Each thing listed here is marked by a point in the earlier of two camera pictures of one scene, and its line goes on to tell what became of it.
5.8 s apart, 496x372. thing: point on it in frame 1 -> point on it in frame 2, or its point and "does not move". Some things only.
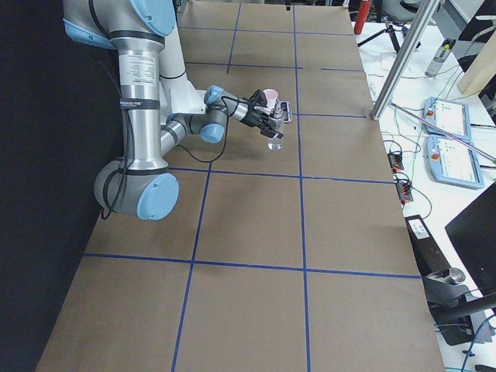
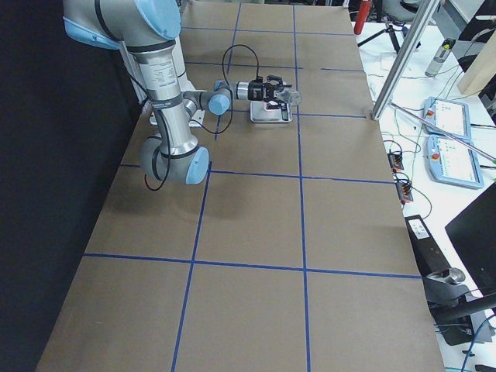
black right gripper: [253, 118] -> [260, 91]
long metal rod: [442, 131] does not move
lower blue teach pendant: [454, 163] does not move
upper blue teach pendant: [452, 117] does not move
